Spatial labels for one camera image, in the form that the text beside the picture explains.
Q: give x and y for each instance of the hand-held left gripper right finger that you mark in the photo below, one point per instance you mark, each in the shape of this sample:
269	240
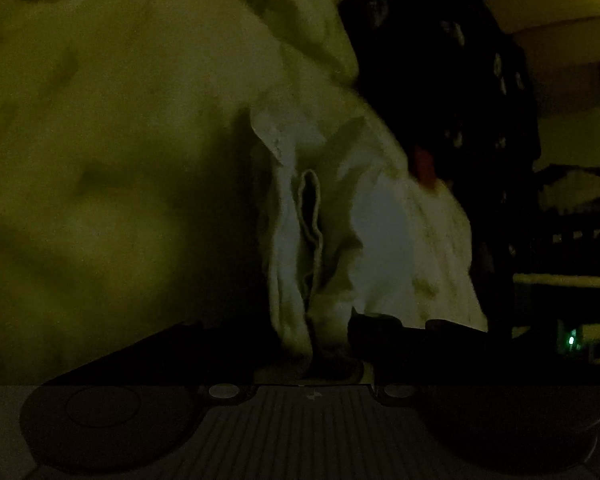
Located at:
367	332

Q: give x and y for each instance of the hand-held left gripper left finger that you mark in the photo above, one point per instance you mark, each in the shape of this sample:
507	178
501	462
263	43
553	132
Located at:
190	355

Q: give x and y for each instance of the white small garment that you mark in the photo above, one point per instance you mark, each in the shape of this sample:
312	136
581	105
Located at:
290	270

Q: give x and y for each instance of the small red object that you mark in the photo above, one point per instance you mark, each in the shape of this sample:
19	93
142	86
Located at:
425	166

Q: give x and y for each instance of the dark device with green light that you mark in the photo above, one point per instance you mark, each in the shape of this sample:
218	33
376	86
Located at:
571	341

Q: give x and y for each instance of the pale leaf-print bed sheet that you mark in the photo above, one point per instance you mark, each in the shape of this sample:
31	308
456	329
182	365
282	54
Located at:
105	160

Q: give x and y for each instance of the dark spotted cloth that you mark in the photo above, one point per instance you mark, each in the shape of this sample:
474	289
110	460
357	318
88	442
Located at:
420	60

